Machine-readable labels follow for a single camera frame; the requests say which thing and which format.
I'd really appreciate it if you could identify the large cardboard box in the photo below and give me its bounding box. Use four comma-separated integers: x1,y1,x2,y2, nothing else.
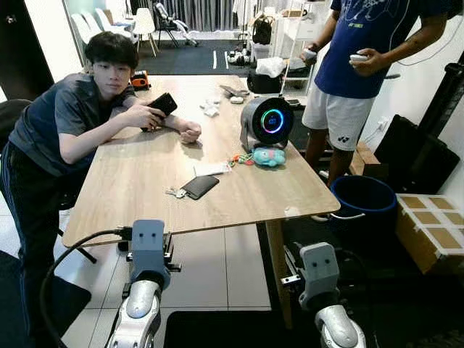
395,193,464,276

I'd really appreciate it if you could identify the small wooden crate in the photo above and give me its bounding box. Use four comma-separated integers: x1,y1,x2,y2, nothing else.
349,141,381,177

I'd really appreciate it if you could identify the black folding chair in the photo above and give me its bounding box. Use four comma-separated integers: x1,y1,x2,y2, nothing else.
154,2,198,48

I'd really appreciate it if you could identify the black bag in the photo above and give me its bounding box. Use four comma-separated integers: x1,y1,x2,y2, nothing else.
246,70,285,95

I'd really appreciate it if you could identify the white plastic bag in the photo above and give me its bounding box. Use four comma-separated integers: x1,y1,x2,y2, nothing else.
255,57,287,78

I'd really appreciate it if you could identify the small white item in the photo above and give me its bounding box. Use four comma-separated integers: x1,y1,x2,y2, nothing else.
199,98,222,117

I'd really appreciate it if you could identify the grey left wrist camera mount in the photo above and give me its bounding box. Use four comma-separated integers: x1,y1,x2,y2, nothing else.
130,220,170,283

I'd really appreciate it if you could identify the round black speaker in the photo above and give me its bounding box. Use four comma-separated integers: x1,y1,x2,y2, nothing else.
239,96,295,152

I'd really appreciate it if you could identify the black office chair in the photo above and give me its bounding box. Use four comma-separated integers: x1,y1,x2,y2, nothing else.
0,99,33,146

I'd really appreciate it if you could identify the dark door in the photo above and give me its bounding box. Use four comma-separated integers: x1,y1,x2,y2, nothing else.
0,0,55,102

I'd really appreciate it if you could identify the large black case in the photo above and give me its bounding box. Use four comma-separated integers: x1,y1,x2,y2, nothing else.
373,115,459,193

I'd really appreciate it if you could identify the colourful keychain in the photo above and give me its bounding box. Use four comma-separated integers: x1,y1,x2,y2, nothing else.
228,151,254,166

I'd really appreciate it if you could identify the black smartphone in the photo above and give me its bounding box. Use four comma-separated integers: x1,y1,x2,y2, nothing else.
143,92,178,133

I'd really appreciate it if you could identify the white chair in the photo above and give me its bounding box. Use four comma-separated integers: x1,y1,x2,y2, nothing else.
133,7,159,55

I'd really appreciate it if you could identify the person in blue shirt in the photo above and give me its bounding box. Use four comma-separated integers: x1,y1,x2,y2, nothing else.
299,0,454,186

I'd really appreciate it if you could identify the small dark item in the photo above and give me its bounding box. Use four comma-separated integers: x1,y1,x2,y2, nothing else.
220,85,251,100

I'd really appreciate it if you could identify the black backpack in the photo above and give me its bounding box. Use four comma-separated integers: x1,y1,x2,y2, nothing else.
252,14,275,46

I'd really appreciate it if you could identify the white paper card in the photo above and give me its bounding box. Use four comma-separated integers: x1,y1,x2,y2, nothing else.
193,162,233,177

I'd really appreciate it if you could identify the blue plush toy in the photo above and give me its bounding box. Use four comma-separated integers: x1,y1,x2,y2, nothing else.
252,145,286,168

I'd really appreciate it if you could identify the light wooden table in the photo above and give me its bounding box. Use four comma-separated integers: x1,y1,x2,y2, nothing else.
62,75,341,331

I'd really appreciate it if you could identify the orange black tool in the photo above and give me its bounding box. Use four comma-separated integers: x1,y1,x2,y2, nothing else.
130,70,151,91

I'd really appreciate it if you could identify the blue bucket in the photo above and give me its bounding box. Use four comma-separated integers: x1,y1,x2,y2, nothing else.
330,175,398,244

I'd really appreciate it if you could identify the person in grey shirt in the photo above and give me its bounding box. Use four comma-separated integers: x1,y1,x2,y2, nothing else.
0,30,202,341

